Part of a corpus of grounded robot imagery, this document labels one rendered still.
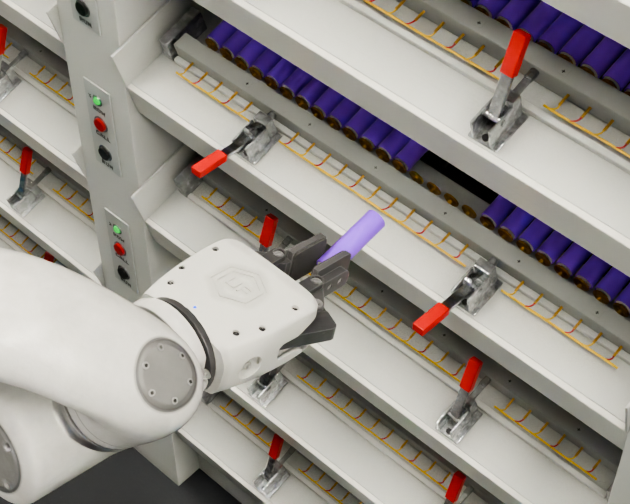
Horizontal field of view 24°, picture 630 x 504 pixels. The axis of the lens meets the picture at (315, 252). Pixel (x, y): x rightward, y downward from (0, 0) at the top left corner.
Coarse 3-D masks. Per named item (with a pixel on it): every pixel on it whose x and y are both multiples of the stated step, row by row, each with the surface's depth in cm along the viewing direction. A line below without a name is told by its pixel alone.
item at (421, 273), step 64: (192, 0) 146; (128, 64) 143; (192, 128) 141; (256, 192) 141; (320, 192) 135; (448, 192) 132; (384, 256) 130; (448, 256) 129; (448, 320) 129; (512, 320) 125; (576, 384) 121
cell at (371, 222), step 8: (368, 216) 116; (376, 216) 116; (360, 224) 116; (368, 224) 116; (376, 224) 116; (384, 224) 117; (352, 232) 116; (360, 232) 116; (368, 232) 116; (376, 232) 116; (344, 240) 115; (352, 240) 115; (360, 240) 116; (368, 240) 116; (336, 248) 115; (344, 248) 115; (352, 248) 115; (360, 248) 116; (328, 256) 115; (352, 256) 116
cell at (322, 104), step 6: (330, 90) 138; (324, 96) 138; (330, 96) 138; (336, 96) 138; (342, 96) 138; (318, 102) 137; (324, 102) 137; (330, 102) 137; (336, 102) 138; (318, 108) 138; (324, 108) 137; (330, 108) 138; (324, 114) 138
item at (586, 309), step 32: (192, 64) 143; (224, 64) 141; (256, 96) 139; (288, 128) 138; (320, 128) 135; (352, 160) 133; (416, 192) 130; (448, 224) 128; (480, 224) 127; (512, 256) 125; (544, 288) 123; (576, 288) 123; (608, 320) 121
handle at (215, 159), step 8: (248, 136) 137; (232, 144) 136; (240, 144) 136; (216, 152) 135; (224, 152) 135; (232, 152) 135; (208, 160) 134; (216, 160) 134; (224, 160) 135; (192, 168) 133; (200, 168) 133; (208, 168) 133; (200, 176) 133
